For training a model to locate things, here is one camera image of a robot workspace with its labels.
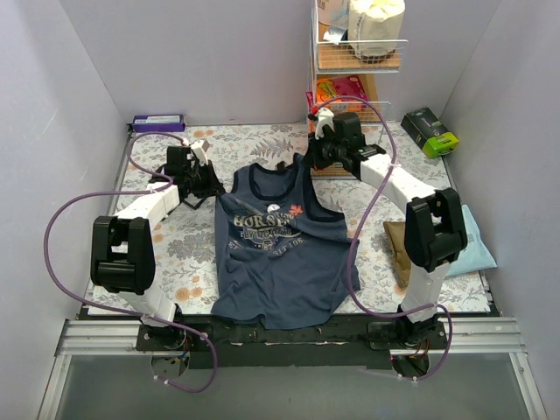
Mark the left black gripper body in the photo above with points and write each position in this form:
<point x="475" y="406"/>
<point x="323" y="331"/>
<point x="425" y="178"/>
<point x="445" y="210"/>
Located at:
<point x="201" y="185"/>

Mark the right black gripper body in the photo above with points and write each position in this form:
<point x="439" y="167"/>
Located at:
<point x="318" y="154"/>

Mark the navy blue printed t-shirt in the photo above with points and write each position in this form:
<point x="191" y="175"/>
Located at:
<point x="288" y="269"/>

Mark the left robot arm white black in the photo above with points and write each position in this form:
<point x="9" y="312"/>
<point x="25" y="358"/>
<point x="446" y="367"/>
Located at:
<point x="123" y="260"/>

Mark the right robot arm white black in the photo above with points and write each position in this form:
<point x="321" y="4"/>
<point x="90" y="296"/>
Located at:
<point x="434" y="228"/>

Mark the black display case gold brooch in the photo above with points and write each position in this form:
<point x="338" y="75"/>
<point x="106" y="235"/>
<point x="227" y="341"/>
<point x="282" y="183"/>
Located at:
<point x="195" y="203"/>

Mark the orange snack box upper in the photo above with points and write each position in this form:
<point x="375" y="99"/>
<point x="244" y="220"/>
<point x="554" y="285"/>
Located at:
<point x="327" y="89"/>

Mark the magenta pink box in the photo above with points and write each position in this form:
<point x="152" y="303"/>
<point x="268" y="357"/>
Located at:
<point x="351" y="86"/>

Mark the purple flat box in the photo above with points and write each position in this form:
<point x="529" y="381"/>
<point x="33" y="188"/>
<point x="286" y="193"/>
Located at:
<point x="158" y="123"/>

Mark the black green box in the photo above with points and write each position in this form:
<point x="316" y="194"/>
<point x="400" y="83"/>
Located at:
<point x="429" y="133"/>

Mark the floral patterned table mat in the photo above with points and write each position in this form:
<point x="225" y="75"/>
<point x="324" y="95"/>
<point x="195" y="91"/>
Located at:
<point x="184" y="242"/>

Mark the cassava chips bag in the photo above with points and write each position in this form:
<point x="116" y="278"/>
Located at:
<point x="476" y="256"/>

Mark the teal blue box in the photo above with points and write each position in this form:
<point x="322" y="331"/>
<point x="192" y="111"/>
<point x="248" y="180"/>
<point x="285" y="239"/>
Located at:
<point x="336" y="33"/>

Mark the cream paper wrapped roll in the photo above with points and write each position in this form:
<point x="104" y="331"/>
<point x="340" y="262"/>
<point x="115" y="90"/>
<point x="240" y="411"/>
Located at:
<point x="374" y="27"/>

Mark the pink white carton top shelf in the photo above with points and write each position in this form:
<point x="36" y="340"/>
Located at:
<point x="330" y="11"/>

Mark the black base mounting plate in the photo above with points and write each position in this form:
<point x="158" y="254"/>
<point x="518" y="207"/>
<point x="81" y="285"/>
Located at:
<point x="344" y="340"/>

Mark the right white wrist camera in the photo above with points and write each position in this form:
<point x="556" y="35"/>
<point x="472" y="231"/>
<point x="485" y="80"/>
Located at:
<point x="321" y="118"/>

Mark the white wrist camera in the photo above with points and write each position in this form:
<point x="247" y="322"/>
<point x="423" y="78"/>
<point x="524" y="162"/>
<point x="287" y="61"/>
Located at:
<point x="321" y="118"/>
<point x="197" y="151"/>

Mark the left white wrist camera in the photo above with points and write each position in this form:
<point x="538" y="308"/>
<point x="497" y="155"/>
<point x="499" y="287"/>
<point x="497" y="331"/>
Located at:
<point x="197" y="151"/>

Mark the white wire shelf rack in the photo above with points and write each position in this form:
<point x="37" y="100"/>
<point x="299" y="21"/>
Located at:
<point x="332" y="61"/>

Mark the aluminium rail frame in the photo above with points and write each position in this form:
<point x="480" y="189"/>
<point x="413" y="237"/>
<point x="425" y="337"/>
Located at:
<point x="466" y="335"/>

